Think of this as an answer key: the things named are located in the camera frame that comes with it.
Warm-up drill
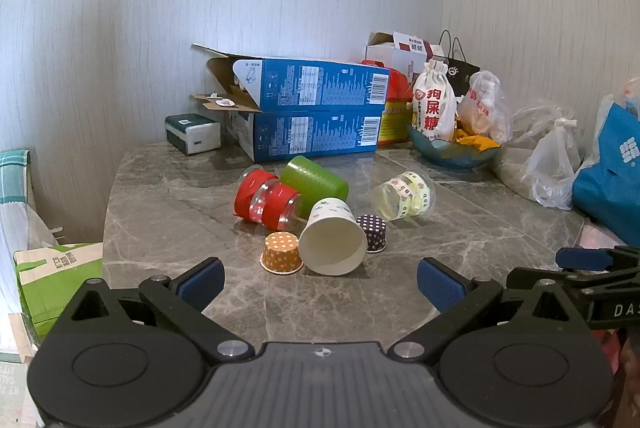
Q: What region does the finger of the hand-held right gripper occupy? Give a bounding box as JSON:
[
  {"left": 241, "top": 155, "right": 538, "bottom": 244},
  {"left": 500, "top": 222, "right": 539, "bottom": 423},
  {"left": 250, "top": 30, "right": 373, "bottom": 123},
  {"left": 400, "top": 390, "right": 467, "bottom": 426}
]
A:
[
  {"left": 506, "top": 267, "right": 608, "bottom": 295},
  {"left": 555, "top": 246, "right": 640, "bottom": 273}
]

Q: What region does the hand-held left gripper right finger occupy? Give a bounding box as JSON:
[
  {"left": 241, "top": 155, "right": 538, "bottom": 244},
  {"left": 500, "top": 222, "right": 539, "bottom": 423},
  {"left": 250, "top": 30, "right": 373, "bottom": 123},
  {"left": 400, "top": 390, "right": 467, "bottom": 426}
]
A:
[{"left": 387, "top": 257, "right": 584, "bottom": 363}]

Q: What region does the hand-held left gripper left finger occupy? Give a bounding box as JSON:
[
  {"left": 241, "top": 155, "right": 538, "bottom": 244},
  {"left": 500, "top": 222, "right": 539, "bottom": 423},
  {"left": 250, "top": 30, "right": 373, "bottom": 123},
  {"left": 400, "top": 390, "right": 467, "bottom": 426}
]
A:
[{"left": 59, "top": 257, "right": 257, "bottom": 363}]

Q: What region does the white paper cup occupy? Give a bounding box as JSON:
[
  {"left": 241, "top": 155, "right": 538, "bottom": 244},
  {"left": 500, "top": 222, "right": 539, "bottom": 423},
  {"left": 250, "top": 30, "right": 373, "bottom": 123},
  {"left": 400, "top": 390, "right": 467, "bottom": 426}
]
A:
[{"left": 298, "top": 197, "right": 369, "bottom": 277}]

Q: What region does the purple polka dot paper cup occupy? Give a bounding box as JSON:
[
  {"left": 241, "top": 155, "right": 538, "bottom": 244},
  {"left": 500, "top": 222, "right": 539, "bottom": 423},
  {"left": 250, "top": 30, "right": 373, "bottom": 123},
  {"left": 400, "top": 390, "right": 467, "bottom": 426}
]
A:
[{"left": 355, "top": 214, "right": 389, "bottom": 254}]

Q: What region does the orange polka dot paper cup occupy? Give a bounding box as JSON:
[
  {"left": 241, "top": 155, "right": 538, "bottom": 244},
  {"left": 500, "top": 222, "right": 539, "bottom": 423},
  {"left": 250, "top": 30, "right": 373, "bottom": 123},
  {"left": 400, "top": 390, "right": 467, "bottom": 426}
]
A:
[{"left": 259, "top": 231, "right": 305, "bottom": 274}]

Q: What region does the clear cup with printed band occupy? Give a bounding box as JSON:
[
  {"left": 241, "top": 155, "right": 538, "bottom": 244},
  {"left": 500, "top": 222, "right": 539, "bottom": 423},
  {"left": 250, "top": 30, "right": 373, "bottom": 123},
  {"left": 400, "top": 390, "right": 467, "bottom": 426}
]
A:
[{"left": 371, "top": 171, "right": 437, "bottom": 223}]

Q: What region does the clear cup with red band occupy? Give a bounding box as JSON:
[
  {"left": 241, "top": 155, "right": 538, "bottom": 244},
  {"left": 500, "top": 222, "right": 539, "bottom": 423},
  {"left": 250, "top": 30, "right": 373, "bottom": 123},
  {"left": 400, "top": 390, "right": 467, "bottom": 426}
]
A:
[
  {"left": 248, "top": 181, "right": 305, "bottom": 231},
  {"left": 234, "top": 165, "right": 280, "bottom": 221}
]

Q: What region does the green plastic cup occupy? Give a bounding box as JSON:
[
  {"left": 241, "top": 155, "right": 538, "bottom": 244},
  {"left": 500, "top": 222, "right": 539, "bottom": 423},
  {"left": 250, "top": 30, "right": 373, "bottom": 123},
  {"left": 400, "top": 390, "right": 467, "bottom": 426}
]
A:
[{"left": 278, "top": 155, "right": 350, "bottom": 215}]

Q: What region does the blue shopping bag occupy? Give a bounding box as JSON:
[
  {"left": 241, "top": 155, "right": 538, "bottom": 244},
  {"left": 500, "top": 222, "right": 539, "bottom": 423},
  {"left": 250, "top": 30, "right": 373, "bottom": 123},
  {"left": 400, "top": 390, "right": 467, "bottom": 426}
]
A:
[{"left": 571, "top": 78, "right": 640, "bottom": 247}]

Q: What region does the clear plastic bag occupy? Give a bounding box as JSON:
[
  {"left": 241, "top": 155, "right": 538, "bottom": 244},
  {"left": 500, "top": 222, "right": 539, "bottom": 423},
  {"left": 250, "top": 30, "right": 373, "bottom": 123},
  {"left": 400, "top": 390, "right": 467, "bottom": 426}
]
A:
[{"left": 492, "top": 104, "right": 587, "bottom": 209}]

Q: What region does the blue glass bowl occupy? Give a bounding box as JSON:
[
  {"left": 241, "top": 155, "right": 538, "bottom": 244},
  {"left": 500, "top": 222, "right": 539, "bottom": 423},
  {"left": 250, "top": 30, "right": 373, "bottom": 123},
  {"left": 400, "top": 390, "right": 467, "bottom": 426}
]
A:
[{"left": 407, "top": 123, "right": 503, "bottom": 169}]

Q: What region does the green and white paper bag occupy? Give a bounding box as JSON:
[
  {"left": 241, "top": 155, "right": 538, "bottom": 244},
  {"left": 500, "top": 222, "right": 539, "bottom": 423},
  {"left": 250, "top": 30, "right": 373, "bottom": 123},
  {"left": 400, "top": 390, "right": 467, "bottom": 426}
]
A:
[{"left": 12, "top": 242, "right": 105, "bottom": 325}]

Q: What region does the yellow snack packet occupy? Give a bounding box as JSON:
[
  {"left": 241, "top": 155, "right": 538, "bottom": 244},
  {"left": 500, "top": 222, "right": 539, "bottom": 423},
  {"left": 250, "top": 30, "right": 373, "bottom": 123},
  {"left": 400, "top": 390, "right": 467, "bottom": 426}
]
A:
[{"left": 452, "top": 130, "right": 501, "bottom": 152}]

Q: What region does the red and yellow box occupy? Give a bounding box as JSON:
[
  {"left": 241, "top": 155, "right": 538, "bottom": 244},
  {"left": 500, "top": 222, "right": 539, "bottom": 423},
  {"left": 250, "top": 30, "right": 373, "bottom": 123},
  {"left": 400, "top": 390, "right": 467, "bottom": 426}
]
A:
[{"left": 361, "top": 59, "right": 417, "bottom": 148}]

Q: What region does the plastic bag of snacks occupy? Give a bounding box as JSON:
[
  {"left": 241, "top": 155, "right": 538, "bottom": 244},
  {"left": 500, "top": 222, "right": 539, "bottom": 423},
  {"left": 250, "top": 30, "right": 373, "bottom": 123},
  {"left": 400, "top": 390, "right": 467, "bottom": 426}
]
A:
[{"left": 456, "top": 70, "right": 514, "bottom": 145}]

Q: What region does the blue cardboard box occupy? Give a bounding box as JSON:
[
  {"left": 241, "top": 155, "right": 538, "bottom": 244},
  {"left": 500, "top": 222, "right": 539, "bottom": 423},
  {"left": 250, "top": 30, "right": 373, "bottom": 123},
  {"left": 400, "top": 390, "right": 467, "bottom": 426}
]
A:
[
  {"left": 188, "top": 93, "right": 386, "bottom": 163},
  {"left": 192, "top": 43, "right": 392, "bottom": 114}
]

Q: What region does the white plastic sheet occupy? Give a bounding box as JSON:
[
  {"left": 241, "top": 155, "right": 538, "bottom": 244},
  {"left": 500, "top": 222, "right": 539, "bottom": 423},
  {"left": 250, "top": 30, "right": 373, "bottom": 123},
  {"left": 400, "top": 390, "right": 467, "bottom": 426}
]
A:
[{"left": 0, "top": 202, "right": 60, "bottom": 313}]

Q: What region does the black paper bag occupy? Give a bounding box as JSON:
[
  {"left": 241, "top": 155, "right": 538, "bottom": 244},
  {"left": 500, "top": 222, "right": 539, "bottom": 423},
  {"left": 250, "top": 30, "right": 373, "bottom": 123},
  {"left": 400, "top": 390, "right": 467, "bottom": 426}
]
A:
[{"left": 438, "top": 30, "right": 481, "bottom": 97}]

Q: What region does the teal plaid cloth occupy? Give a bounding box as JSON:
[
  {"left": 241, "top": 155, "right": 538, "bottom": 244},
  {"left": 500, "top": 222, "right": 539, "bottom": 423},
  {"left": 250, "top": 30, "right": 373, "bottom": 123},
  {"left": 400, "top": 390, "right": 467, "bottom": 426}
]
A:
[{"left": 0, "top": 149, "right": 34, "bottom": 209}]

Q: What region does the upper blue cardboard box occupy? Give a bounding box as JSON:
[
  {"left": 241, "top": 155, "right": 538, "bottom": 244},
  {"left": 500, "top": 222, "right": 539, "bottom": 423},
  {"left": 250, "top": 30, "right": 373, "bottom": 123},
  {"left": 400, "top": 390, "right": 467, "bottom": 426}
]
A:
[{"left": 192, "top": 43, "right": 392, "bottom": 114}]

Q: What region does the white open carton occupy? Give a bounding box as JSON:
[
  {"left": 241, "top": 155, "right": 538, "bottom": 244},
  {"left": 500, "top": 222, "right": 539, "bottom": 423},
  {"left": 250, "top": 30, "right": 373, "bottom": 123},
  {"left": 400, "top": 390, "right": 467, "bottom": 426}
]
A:
[{"left": 363, "top": 31, "right": 446, "bottom": 79}]

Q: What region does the white drawstring pouch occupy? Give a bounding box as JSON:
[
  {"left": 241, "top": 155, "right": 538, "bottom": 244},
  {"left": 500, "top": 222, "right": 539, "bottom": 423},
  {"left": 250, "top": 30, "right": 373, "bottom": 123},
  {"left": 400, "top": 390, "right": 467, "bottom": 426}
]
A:
[{"left": 412, "top": 60, "right": 459, "bottom": 143}]

